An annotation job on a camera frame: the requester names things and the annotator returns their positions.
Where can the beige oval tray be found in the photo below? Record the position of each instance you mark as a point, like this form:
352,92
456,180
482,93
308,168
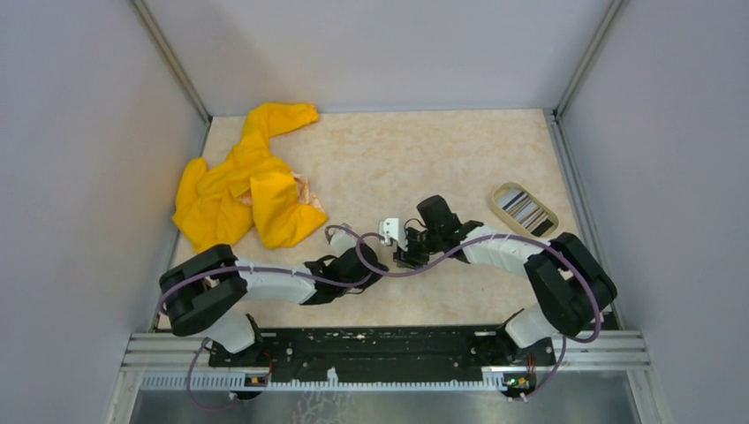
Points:
505,219

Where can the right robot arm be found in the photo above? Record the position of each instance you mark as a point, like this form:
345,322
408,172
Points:
570,286

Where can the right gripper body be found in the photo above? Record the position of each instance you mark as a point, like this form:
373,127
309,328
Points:
420,245

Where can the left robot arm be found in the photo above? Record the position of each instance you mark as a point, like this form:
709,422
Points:
199,296

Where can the aluminium frame rail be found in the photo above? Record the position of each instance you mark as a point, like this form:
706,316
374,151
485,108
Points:
612,350

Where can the striped cards in tray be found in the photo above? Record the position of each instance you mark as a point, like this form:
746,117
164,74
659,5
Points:
525,211

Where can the yellow cloth garment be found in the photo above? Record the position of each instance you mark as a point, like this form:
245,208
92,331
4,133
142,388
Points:
251,189

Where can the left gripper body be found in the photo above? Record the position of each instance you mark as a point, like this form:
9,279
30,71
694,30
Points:
365,283

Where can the white slotted cable duct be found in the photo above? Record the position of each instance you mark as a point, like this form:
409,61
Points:
238,381

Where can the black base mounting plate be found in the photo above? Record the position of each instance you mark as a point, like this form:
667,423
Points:
398,369

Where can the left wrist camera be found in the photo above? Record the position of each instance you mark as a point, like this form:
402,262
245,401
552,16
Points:
340,238

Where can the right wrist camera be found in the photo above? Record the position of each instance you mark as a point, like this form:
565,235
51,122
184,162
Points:
392,232

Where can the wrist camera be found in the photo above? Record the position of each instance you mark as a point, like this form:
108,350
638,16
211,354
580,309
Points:
340,238
392,232

